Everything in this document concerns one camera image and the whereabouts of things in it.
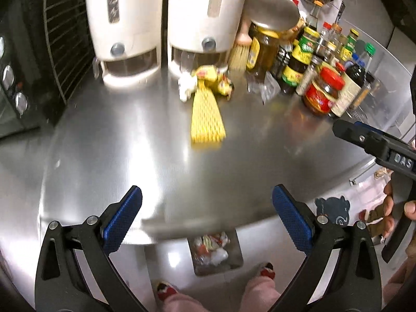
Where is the metal trash bin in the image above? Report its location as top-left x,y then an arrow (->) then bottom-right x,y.
188,231 -> 244,277

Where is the white rice dispenser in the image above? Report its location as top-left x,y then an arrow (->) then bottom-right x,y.
85,0 -> 165,87
167,0 -> 252,79

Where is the white tissue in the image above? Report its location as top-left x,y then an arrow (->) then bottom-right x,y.
178,73 -> 197,101

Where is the black toaster oven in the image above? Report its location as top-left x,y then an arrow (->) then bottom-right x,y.
0,0 -> 95,140

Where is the yellow cap green label bottle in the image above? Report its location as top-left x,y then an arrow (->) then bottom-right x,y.
344,29 -> 360,59

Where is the person's left leg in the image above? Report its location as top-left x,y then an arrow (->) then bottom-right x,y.
162,291 -> 197,312

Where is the clear plastic wrapper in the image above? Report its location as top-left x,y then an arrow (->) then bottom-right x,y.
247,71 -> 282,103

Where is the person's leg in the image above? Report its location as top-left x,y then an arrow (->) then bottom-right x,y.
162,291 -> 197,312
243,275 -> 281,312

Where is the person's left slipper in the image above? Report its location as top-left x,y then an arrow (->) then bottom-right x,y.
157,281 -> 179,301

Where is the person's slipper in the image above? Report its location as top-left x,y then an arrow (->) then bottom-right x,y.
258,262 -> 275,280
157,281 -> 179,301

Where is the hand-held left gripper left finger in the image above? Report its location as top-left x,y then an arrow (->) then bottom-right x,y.
34,185 -> 150,312

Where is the person's right leg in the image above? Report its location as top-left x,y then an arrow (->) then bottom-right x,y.
243,275 -> 281,312

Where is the black pepper shaker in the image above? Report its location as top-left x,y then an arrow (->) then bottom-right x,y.
271,44 -> 291,79

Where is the black wire rack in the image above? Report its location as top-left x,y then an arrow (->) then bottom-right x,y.
44,0 -> 95,105

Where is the large soy sauce bottle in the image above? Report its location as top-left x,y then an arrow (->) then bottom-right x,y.
331,62 -> 366,118

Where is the straw scrubbing brush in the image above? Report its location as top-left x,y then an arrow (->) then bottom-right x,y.
228,23 -> 252,72

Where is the large cooking oil bottle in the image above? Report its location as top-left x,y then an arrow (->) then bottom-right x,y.
245,21 -> 283,75

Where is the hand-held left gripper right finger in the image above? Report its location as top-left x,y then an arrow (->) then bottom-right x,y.
270,184 -> 382,312

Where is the red white snack wrapper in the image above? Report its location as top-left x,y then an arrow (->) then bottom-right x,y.
195,234 -> 231,254

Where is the glass shaker metal cap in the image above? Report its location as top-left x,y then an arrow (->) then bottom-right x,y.
296,55 -> 322,95

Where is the yellow foam net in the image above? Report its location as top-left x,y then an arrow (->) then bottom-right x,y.
191,86 -> 226,144

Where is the tall dark vinegar bottle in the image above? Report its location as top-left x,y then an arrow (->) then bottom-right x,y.
305,2 -> 324,31

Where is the green label dark sauce bottle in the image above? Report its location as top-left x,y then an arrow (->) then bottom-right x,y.
281,28 -> 321,88

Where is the yellow snack packet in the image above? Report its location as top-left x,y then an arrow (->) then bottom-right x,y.
194,66 -> 235,97

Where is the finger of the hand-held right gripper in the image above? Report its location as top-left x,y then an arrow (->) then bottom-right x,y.
332,119 -> 395,163

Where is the person's right hand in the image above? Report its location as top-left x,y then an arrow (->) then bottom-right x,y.
383,182 -> 416,238

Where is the red lid chili sauce jar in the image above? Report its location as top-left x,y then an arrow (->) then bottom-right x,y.
303,67 -> 346,116

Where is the person's right forearm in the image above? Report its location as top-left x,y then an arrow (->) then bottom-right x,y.
382,255 -> 416,309

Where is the black cap spice jar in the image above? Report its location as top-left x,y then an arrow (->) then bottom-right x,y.
351,75 -> 381,111

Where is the person's right slipper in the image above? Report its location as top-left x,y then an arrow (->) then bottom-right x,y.
258,262 -> 275,280

